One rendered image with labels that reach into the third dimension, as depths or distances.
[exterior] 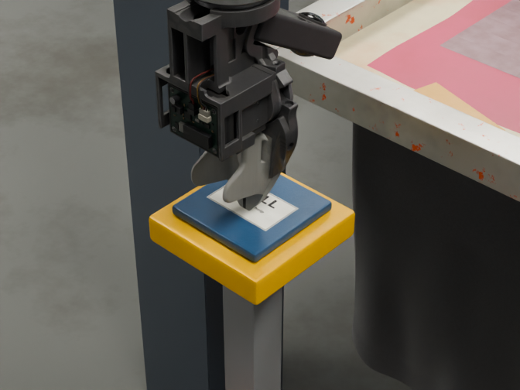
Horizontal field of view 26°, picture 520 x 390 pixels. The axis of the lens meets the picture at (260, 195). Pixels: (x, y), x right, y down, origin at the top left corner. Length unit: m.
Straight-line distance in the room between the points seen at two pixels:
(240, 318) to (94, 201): 1.58
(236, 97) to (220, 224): 0.15
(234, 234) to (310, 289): 1.40
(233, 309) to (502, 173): 0.27
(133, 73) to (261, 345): 0.71
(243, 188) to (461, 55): 0.39
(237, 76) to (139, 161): 0.92
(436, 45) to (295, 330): 1.11
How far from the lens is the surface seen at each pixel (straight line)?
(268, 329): 1.05
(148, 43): 1.62
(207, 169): 0.94
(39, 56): 3.18
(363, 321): 1.40
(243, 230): 0.95
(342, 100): 1.10
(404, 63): 1.20
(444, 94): 1.15
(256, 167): 0.92
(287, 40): 0.89
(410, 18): 1.29
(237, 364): 1.09
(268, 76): 0.86
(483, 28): 1.28
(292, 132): 0.90
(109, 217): 2.55
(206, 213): 0.97
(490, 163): 1.02
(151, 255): 1.87
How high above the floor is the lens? 1.56
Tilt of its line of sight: 37 degrees down
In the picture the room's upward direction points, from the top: straight up
